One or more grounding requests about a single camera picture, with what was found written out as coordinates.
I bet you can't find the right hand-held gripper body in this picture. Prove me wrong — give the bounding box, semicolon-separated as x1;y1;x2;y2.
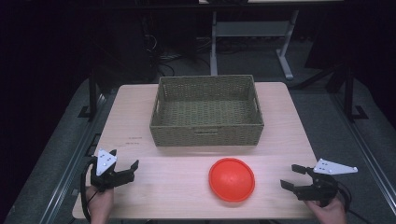
294;158;359;208

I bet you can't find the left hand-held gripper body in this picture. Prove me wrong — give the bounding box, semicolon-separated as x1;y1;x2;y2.
90;148;135;193

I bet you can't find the person's left hand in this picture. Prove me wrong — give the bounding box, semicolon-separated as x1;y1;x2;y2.
85;184;115;224

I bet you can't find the person's right hand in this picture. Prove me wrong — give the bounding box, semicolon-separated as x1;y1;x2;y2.
304;195;348;224

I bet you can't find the red plastic bowl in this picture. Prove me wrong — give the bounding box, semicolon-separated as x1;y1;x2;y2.
207;157;257;203

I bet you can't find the black metal stand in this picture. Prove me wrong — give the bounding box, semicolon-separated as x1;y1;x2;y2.
78;69;101;121
342;65;370;123

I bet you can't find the olive woven basket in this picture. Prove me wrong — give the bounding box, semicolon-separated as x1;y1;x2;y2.
148;74;265;147

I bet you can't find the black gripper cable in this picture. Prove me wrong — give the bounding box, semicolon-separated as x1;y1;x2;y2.
79;158;95;224
334;180;372;224

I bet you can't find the aluminium floor rail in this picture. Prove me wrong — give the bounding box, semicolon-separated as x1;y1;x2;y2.
38;91;110;224
329;91;396;217

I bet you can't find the bundle of floor cables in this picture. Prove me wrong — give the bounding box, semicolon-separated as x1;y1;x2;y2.
146;32;213;77

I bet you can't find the white metal desk frame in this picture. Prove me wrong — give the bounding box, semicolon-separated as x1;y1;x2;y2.
209;9;300;81

